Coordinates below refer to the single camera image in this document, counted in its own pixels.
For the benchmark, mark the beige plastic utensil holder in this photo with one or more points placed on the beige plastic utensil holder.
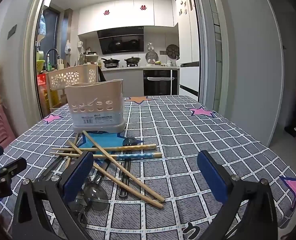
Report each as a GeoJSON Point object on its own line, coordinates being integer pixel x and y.
{"type": "Point", "coordinates": [98, 105]}

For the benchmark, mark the grey checked star tablecloth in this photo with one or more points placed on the grey checked star tablecloth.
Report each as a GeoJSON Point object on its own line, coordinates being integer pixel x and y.
{"type": "Point", "coordinates": [188, 135]}

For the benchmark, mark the yellow oil bottle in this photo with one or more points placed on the yellow oil bottle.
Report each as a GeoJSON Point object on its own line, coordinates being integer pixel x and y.
{"type": "Point", "coordinates": [51, 97]}

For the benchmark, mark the white refrigerator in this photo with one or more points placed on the white refrigerator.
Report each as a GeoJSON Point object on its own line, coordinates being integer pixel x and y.
{"type": "Point", "coordinates": [188, 42]}

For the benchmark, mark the white upper kitchen cabinets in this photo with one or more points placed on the white upper kitchen cabinets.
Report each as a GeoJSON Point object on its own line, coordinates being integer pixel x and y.
{"type": "Point", "coordinates": [118, 15]}

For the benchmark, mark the blue patterned wooden chopstick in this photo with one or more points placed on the blue patterned wooden chopstick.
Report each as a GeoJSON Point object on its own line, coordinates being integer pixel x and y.
{"type": "Point", "coordinates": [138, 155]}

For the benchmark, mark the round hanging strainer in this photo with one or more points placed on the round hanging strainer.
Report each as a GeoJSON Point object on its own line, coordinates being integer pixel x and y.
{"type": "Point", "coordinates": [172, 52]}

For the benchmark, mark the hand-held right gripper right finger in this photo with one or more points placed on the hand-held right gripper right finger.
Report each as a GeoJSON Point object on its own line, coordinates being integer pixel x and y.
{"type": "Point", "coordinates": [211, 173]}

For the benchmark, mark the black kitchen faucet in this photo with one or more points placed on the black kitchen faucet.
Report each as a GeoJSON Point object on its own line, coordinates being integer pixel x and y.
{"type": "Point", "coordinates": [51, 55]}

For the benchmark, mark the glass pot lid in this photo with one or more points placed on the glass pot lid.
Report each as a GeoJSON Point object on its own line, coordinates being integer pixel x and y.
{"type": "Point", "coordinates": [151, 57]}

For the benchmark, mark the black range hood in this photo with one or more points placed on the black range hood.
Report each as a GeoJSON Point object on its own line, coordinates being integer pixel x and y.
{"type": "Point", "coordinates": [121, 41]}

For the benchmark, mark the black built-in oven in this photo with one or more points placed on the black built-in oven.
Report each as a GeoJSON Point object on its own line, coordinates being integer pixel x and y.
{"type": "Point", "coordinates": [158, 82]}

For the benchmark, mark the dark wall switch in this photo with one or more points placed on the dark wall switch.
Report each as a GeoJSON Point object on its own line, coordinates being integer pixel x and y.
{"type": "Point", "coordinates": [12, 32]}

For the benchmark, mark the beige flower-hole plastic basket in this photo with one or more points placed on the beige flower-hole plastic basket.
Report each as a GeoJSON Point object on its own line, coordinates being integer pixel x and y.
{"type": "Point", "coordinates": [73, 76]}

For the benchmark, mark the red paper-cut sticker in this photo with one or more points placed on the red paper-cut sticker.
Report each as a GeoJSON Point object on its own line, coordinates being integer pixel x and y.
{"type": "Point", "coordinates": [143, 7]}
{"type": "Point", "coordinates": [106, 12]}

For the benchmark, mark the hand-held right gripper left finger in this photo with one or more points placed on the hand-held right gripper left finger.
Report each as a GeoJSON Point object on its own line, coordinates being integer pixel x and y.
{"type": "Point", "coordinates": [80, 173]}

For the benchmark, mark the black wok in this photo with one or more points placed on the black wok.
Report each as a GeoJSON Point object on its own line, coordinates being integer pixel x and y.
{"type": "Point", "coordinates": [111, 62]}

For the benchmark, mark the green colander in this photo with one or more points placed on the green colander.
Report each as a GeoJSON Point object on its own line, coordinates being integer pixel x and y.
{"type": "Point", "coordinates": [40, 65]}

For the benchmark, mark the black cooking pot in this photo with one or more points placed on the black cooking pot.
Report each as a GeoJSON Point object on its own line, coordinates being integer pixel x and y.
{"type": "Point", "coordinates": [132, 61]}

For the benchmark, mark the red label box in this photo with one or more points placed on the red label box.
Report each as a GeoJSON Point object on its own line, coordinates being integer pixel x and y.
{"type": "Point", "coordinates": [42, 80]}

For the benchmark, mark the white hanging plastic bag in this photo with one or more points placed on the white hanging plastic bag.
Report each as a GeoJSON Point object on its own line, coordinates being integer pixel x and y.
{"type": "Point", "coordinates": [68, 47]}

